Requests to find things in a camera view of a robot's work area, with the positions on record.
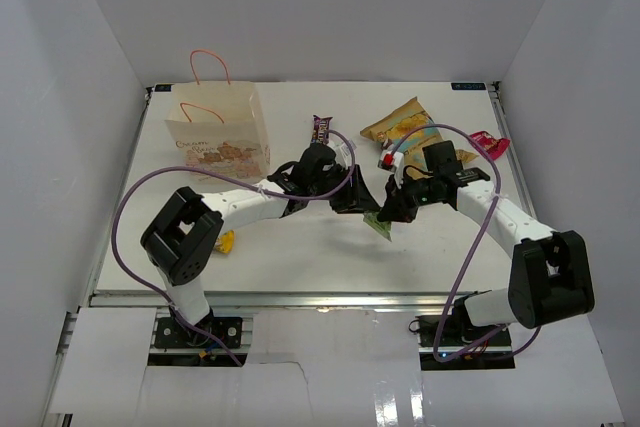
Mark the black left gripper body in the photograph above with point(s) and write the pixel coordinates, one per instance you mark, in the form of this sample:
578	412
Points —
332	183

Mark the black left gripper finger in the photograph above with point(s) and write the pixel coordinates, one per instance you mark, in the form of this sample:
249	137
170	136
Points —
346	204
361	200

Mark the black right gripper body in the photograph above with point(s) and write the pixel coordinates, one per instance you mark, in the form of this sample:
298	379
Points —
415	193

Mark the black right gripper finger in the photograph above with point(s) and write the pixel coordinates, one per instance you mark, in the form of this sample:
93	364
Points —
407	213
389	210

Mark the green snack packet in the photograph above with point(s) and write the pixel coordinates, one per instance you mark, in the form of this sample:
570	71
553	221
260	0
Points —
382	228

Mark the yellow M&M's packet face-up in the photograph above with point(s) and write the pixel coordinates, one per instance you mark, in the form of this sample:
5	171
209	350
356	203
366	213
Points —
225	242

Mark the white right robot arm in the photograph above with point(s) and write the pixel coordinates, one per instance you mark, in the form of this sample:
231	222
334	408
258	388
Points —
549	277

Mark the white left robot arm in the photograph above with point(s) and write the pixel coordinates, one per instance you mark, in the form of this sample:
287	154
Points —
181	238

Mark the tan popcorn chips bag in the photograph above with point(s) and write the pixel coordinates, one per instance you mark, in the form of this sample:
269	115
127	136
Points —
392	128

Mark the cream bear paper bag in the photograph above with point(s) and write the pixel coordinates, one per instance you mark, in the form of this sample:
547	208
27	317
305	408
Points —
218	126

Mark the brown M&M's packet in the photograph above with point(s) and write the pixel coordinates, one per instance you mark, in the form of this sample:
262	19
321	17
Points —
320	130

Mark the small pink candy packet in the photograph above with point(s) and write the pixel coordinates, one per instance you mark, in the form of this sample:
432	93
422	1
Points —
495	147

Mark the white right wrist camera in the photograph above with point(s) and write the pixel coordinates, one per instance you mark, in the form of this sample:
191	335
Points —
393	162

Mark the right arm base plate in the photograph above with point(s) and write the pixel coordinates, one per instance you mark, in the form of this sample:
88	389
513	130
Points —
454	338

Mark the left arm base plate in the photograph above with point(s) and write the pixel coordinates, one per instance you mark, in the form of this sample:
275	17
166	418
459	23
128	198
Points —
171	334

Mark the aluminium table frame rail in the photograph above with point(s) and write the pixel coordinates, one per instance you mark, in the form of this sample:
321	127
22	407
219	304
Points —
285	300

